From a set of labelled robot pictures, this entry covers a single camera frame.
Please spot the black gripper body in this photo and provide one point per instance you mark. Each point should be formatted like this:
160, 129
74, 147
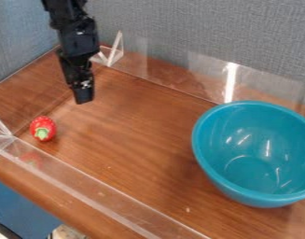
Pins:
79, 41

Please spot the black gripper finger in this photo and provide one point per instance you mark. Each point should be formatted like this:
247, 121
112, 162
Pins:
80, 80

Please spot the red strawberry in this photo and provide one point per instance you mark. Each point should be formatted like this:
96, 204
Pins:
43, 128

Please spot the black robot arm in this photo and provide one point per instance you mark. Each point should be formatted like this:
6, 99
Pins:
70, 9

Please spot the blue plastic bowl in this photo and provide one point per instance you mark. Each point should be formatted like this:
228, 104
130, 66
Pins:
250, 147

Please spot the clear acrylic back barrier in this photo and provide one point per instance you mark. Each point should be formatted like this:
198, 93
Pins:
198, 74

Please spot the clear acrylic barrier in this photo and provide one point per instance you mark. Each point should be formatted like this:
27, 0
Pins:
198, 74
28, 166

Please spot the clear acrylic front barrier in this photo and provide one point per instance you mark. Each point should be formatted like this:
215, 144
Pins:
28, 166

